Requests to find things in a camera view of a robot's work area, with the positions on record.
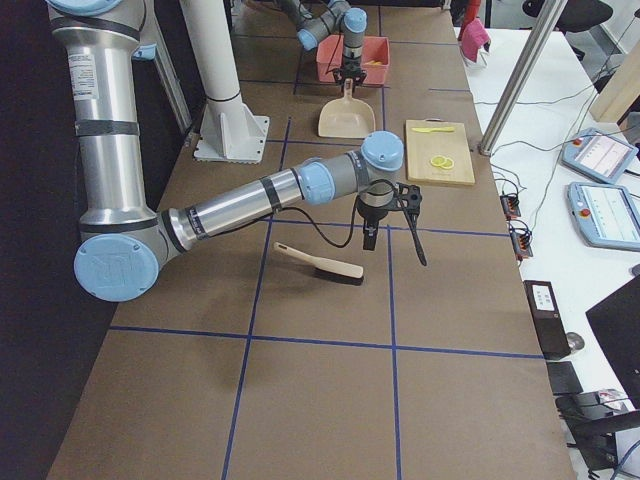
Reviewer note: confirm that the lemon slice upper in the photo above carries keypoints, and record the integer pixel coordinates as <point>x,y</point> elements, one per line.
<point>436,161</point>

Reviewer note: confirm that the lemon slice lower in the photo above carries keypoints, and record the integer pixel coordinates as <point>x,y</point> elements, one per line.
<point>448,164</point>

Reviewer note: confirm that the orange connector module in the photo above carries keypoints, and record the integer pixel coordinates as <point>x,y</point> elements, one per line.
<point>510,204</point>
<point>521,238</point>

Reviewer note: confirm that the lemon slice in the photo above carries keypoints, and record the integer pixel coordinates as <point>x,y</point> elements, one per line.
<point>448,164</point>
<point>436,161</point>

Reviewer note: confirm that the yellow plastic knife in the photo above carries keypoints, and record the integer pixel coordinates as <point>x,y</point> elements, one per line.
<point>442,129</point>

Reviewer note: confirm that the teach pendant near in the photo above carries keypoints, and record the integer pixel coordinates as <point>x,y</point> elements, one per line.
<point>605,215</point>

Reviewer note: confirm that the black power box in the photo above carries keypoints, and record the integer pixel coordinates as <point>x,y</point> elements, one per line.
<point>546,319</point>

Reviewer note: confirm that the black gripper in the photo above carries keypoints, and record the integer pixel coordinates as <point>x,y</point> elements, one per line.
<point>372,212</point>
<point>351,66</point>

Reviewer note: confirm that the wooden cutting board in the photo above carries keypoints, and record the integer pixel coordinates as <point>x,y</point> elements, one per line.
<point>421,147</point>

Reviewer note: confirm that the beige plastic dustpan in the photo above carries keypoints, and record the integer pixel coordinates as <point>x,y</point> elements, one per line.
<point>346,117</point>

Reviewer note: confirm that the teach pendant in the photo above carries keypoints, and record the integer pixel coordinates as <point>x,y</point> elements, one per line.
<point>598,156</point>
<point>605,215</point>

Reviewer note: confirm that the black monitor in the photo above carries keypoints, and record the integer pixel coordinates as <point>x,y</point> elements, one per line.
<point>614,322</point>

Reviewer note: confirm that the aluminium frame post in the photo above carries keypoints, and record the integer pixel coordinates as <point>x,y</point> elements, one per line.
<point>534,45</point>

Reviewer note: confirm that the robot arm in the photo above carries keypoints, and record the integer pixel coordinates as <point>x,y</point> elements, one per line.
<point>124,243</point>
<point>339,18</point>

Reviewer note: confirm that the orange connector module near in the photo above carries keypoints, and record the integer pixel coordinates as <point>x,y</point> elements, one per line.
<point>521,238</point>

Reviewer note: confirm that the beige hand brush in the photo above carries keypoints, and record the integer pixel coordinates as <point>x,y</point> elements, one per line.
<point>330,269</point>

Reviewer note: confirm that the orange connector module far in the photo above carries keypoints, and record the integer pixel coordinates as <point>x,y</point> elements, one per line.
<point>510,204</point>

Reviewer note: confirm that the magenta cloth on stand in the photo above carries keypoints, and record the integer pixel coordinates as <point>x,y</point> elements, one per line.
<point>473,39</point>

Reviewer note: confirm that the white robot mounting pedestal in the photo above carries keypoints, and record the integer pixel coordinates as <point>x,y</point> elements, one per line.
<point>229,131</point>

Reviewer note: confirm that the teach pendant far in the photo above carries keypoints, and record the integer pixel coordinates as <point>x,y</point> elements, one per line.
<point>598,156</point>

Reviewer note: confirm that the pink plastic bin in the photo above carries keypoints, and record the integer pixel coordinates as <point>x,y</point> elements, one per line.
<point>329,56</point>

